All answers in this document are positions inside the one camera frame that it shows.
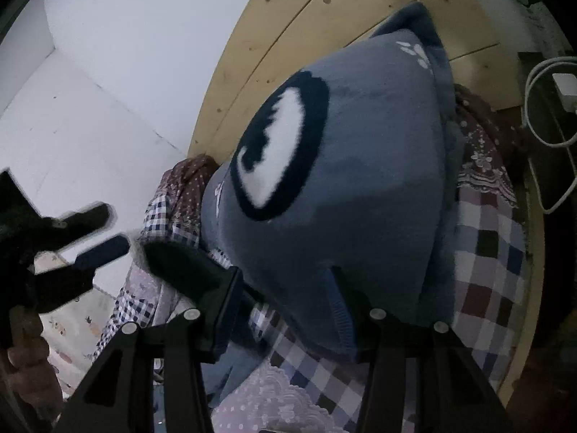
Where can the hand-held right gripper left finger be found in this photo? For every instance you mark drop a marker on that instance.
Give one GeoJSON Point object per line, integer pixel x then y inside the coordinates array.
{"type": "Point", "coordinates": [223, 315]}

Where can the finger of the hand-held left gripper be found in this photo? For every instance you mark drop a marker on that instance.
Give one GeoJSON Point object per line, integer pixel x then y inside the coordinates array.
{"type": "Point", "coordinates": [85, 221]}
{"type": "Point", "coordinates": [101, 251]}

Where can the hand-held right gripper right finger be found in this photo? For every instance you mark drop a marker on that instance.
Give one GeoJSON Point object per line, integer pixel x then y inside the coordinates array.
{"type": "Point", "coordinates": [342, 320]}

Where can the blue plush pillow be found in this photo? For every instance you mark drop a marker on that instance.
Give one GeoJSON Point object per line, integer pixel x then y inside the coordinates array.
{"type": "Point", "coordinates": [360, 167]}

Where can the person's left hand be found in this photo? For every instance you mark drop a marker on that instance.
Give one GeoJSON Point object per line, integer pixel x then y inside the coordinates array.
{"type": "Point", "coordinates": [27, 352]}

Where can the checked patchwork quilt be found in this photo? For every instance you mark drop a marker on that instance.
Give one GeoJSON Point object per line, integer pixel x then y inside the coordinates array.
{"type": "Point", "coordinates": [176, 198]}

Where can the checked bed sheet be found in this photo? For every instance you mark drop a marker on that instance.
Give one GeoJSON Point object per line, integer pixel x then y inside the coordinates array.
{"type": "Point", "coordinates": [491, 252]}

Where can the white power adapter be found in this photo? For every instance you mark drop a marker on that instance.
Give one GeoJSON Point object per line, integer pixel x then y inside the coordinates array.
{"type": "Point", "coordinates": [565, 90]}

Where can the pineapple print wall mat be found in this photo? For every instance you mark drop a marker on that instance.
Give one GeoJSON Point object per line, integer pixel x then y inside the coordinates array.
{"type": "Point", "coordinates": [72, 324]}

